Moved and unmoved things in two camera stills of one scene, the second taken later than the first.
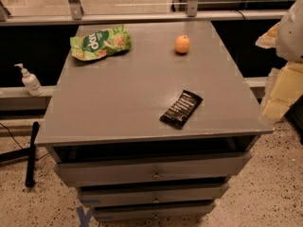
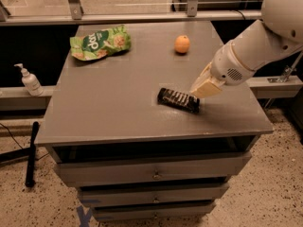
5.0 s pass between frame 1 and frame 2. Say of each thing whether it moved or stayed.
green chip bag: stayed
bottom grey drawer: stayed
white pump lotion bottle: stayed
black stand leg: stayed
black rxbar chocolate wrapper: moved
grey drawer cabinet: stayed
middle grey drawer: stayed
